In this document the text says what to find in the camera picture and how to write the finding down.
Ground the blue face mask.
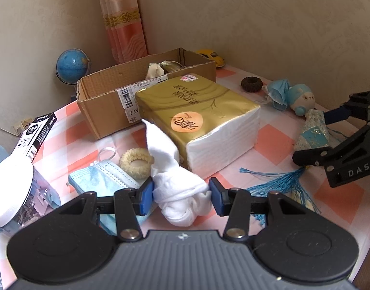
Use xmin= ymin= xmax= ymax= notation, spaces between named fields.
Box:
xmin=66 ymin=146 xmax=157 ymax=236

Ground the cream woven scrunchie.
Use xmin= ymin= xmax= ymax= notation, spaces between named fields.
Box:
xmin=119 ymin=148 xmax=154 ymax=179

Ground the white knotted cloth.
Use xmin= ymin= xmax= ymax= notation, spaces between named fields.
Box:
xmin=143 ymin=120 xmax=212 ymax=227

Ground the blue patterned sachet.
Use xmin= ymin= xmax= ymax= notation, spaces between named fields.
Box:
xmin=294 ymin=109 xmax=347 ymax=151

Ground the cream pouch blue tassel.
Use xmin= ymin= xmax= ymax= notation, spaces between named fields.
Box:
xmin=239 ymin=167 xmax=320 ymax=213

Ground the blue plush doll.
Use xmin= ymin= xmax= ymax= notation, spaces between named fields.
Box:
xmin=261 ymin=78 xmax=316 ymax=117

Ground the cream sachet with cord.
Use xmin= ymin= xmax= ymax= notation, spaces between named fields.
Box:
xmin=145 ymin=60 xmax=185 ymax=79

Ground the orange checkered tablecloth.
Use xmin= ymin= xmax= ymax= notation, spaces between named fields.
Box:
xmin=0 ymin=64 xmax=370 ymax=290

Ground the gold tissue pack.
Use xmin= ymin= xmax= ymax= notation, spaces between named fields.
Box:
xmin=136 ymin=74 xmax=260 ymax=179

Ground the cardboard box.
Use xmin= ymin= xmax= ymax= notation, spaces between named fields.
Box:
xmin=77 ymin=48 xmax=216 ymax=139

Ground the clear jar of binder clips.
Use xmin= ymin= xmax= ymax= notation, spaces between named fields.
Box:
xmin=0 ymin=155 xmax=61 ymax=235

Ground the dark brown hair scrunchie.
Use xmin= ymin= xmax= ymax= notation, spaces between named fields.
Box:
xmin=241 ymin=77 xmax=263 ymax=92

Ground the black white pen box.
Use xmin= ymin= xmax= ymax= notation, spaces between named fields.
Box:
xmin=12 ymin=113 xmax=57 ymax=161

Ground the yellow toy car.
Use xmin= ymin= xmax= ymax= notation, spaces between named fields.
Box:
xmin=196 ymin=49 xmax=225 ymax=68

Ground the blue desk globe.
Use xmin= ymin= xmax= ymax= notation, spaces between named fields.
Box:
xmin=56 ymin=49 xmax=90 ymax=85

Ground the peach patterned curtain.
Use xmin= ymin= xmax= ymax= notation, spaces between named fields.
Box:
xmin=100 ymin=0 xmax=147 ymax=64

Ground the wall power socket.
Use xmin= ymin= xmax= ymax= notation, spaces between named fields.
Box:
xmin=13 ymin=118 xmax=33 ymax=136

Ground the white wall cable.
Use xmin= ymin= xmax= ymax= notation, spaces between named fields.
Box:
xmin=0 ymin=122 xmax=17 ymax=135

